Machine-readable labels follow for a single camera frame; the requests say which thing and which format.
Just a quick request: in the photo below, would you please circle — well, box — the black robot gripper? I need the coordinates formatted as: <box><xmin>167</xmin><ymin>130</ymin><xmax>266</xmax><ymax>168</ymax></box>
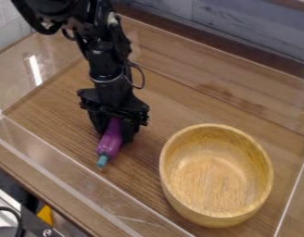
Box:
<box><xmin>76</xmin><ymin>79</ymin><xmax>150</xmax><ymax>143</ymax></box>

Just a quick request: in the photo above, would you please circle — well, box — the purple toy eggplant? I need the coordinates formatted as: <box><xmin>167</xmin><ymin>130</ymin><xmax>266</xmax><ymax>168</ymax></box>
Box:
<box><xmin>96</xmin><ymin>118</ymin><xmax>123</xmax><ymax>168</ymax></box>

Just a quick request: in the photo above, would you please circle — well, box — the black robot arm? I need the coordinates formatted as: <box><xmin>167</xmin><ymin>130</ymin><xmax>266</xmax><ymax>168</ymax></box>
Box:
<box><xmin>11</xmin><ymin>0</ymin><xmax>150</xmax><ymax>143</ymax></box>

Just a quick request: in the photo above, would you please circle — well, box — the brown wooden bowl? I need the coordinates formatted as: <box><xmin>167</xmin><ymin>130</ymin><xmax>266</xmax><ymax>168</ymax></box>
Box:
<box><xmin>161</xmin><ymin>123</ymin><xmax>276</xmax><ymax>228</ymax></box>

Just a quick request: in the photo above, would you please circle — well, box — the yellow black device corner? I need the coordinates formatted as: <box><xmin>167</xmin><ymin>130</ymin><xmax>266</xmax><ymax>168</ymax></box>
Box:
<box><xmin>38</xmin><ymin>205</ymin><xmax>74</xmax><ymax>237</ymax></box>

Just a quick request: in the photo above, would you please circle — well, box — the clear acrylic tray wall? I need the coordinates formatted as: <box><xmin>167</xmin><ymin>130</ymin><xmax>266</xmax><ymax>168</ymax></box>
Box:
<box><xmin>0</xmin><ymin>113</ymin><xmax>194</xmax><ymax>237</ymax></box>

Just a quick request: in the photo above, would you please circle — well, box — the black cable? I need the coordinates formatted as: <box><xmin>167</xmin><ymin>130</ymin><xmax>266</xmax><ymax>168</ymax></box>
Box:
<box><xmin>0</xmin><ymin>205</ymin><xmax>28</xmax><ymax>237</ymax></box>

